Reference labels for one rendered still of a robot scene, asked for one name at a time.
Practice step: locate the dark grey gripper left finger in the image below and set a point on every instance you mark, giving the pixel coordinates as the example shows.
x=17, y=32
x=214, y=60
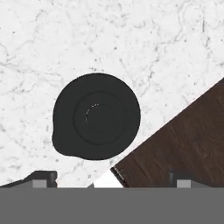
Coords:
x=43, y=177

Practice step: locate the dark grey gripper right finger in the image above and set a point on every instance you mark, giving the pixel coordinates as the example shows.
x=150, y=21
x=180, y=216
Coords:
x=181, y=179

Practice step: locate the black round blender lid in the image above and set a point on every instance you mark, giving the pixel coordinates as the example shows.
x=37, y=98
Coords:
x=96, y=116

